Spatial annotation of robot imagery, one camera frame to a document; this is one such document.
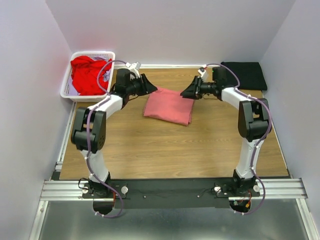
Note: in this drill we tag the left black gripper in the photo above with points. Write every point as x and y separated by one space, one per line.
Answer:
150 88

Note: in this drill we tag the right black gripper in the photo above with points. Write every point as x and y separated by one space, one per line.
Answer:
193 90

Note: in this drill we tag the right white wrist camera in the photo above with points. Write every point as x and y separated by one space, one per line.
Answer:
203 73

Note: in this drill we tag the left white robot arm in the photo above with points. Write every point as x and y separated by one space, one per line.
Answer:
89 127

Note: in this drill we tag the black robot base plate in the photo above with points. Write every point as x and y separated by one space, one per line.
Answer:
172 193

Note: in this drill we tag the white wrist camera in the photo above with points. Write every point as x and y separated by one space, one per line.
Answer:
133 68
203 73

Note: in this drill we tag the pink t shirt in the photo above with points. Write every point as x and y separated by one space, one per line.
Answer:
167 105

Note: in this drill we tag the folded black t shirt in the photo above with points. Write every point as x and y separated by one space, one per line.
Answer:
250 75

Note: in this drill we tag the red t shirt in basket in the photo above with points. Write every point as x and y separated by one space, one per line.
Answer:
86 76

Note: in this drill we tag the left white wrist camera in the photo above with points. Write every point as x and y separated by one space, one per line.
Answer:
133 68

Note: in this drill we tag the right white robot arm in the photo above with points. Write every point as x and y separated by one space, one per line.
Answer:
254 121

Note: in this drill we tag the white plastic laundry basket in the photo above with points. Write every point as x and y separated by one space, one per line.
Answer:
88 76

